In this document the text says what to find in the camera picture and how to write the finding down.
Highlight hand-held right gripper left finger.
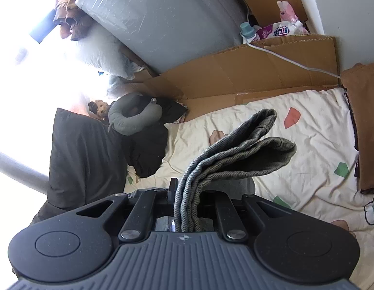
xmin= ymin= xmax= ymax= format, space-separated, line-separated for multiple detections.
xmin=75 ymin=178 xmax=179 ymax=243

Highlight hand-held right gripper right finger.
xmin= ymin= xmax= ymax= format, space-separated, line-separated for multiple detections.
xmin=202 ymin=191 xmax=292 ymax=243

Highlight blue denim drawstring pants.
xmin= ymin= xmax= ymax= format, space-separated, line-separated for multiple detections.
xmin=173 ymin=109 xmax=297 ymax=234

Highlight black clothing pile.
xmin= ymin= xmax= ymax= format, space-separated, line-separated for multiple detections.
xmin=120 ymin=97 xmax=188 ymax=179

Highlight grey neck pillow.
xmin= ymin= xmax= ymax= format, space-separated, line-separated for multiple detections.
xmin=108 ymin=94 xmax=163 ymax=136

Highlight dark grey pillow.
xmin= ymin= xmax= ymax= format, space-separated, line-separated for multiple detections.
xmin=30 ymin=107 xmax=129 ymax=228

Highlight cream bear print bed sheet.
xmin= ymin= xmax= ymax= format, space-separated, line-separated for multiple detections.
xmin=123 ymin=87 xmax=374 ymax=249

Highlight brown teddy bear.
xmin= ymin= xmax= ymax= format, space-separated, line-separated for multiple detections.
xmin=88 ymin=100 xmax=110 ymax=120

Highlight crumpled clear plastic bag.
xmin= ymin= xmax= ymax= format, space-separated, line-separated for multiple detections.
xmin=107 ymin=75 xmax=133 ymax=98

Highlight large brown cardboard sheet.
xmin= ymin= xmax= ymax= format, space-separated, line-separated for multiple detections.
xmin=120 ymin=35 xmax=342 ymax=123

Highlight dark patterned blanket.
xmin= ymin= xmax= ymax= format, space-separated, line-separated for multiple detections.
xmin=344 ymin=89 xmax=364 ymax=194

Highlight white pillow in plastic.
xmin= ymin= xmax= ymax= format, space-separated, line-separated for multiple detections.
xmin=64 ymin=30 xmax=151 ymax=80

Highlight grey plastic-wrapped board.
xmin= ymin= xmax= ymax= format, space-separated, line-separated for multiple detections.
xmin=75 ymin=0 xmax=251 ymax=77

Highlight light blue bottle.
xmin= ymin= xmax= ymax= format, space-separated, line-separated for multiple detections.
xmin=239 ymin=22 xmax=256 ymax=43

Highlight brown blanket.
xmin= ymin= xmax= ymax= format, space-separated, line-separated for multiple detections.
xmin=340 ymin=63 xmax=374 ymax=194

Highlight white purple detergent pouch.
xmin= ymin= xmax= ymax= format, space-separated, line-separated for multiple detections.
xmin=255 ymin=21 xmax=310 ymax=42

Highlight pink plastic bag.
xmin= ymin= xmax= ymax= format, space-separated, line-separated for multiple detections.
xmin=277 ymin=0 xmax=296 ymax=22

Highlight grey window frame bar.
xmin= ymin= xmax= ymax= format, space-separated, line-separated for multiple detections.
xmin=0 ymin=146 xmax=50 ymax=194

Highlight white power cable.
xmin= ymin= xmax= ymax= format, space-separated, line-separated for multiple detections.
xmin=241 ymin=6 xmax=342 ymax=80

